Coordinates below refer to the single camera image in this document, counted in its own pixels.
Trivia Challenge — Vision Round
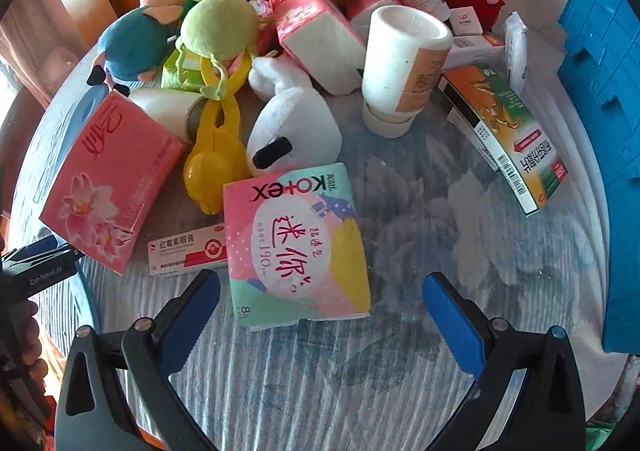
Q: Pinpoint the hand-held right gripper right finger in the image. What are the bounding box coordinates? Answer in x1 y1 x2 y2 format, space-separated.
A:
422 272 586 451

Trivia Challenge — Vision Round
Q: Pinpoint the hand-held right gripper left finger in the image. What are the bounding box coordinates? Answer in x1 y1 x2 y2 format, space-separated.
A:
55 268 222 451

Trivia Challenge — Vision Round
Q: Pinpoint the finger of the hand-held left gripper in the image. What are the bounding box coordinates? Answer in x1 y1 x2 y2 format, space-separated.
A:
2 233 85 271

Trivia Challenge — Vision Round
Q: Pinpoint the pink flower tissue pack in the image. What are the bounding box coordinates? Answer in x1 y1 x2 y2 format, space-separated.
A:
39 92 186 276

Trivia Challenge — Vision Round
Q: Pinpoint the colourful sanitary pad packet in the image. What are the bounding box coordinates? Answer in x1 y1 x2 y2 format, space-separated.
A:
222 162 372 329

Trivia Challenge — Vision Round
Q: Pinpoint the blue plastic crate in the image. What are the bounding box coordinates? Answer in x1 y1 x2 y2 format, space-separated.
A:
557 0 640 354

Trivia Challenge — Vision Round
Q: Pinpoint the white tube container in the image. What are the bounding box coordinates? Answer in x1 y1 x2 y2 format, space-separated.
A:
127 87 208 147

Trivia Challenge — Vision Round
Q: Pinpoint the person's left hand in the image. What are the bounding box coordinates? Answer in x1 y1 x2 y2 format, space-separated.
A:
12 300 45 374

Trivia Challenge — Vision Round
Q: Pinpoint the white red ointment box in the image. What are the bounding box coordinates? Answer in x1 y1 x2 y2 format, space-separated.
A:
149 224 230 278

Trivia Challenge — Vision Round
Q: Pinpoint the yellow plastic toy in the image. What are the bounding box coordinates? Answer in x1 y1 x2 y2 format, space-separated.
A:
182 51 253 216

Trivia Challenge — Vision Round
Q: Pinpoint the orange green medicine box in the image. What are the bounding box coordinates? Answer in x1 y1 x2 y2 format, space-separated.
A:
440 64 568 216

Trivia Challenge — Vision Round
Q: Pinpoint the white plush toy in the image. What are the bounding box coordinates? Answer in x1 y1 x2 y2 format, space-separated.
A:
247 55 343 177

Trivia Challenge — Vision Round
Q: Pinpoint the green wipes packet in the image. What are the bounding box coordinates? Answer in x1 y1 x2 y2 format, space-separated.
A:
161 44 211 92

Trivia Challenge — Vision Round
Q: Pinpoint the pig plush blue body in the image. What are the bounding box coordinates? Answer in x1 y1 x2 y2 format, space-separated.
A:
86 0 186 94

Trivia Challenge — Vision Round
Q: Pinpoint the flat white box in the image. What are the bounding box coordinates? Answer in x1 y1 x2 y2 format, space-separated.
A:
442 34 508 72

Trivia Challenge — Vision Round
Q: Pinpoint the white wipes packet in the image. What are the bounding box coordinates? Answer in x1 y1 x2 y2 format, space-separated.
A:
502 11 529 97

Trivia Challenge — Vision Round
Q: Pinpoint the white bottle orange label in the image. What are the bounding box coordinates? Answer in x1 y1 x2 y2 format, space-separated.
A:
361 5 455 139

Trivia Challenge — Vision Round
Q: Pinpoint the pale green plush toy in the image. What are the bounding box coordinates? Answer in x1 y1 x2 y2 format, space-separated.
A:
175 0 261 99

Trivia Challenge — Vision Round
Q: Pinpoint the small white box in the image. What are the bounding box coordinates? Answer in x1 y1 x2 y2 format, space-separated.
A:
447 6 485 37

